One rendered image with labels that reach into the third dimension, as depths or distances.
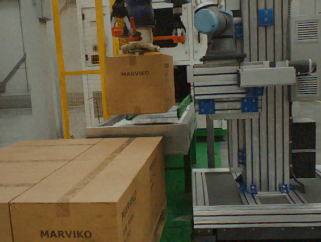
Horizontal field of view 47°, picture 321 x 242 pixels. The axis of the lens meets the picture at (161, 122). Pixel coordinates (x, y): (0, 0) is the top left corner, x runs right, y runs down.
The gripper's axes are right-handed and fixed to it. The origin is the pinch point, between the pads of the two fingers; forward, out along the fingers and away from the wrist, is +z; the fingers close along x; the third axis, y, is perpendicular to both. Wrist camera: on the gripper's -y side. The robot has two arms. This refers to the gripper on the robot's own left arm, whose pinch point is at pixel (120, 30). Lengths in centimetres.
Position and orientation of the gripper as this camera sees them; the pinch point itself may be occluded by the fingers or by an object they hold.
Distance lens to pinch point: 225.5
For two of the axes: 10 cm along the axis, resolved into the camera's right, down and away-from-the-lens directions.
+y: 1.5, -1.5, 9.8
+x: -9.9, 0.3, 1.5
